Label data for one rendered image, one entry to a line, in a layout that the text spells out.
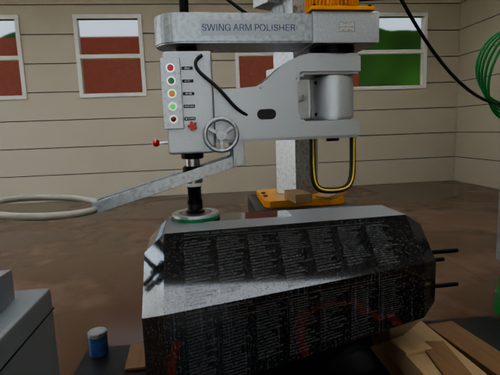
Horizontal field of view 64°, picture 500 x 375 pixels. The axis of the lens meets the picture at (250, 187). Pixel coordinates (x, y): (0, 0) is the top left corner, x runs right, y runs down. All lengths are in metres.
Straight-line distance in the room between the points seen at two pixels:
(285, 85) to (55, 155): 6.80
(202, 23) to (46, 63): 6.74
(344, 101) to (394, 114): 6.80
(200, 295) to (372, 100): 7.31
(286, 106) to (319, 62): 0.24
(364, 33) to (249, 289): 1.18
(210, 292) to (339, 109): 0.97
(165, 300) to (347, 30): 1.32
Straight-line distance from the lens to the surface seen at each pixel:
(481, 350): 2.39
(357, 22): 1.92
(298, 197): 2.25
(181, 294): 1.51
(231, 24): 1.78
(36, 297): 1.17
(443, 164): 9.23
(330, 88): 1.87
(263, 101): 1.77
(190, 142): 1.72
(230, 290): 1.52
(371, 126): 8.46
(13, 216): 1.73
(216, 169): 1.78
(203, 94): 1.73
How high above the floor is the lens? 1.20
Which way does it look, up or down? 8 degrees down
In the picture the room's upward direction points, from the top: 2 degrees counter-clockwise
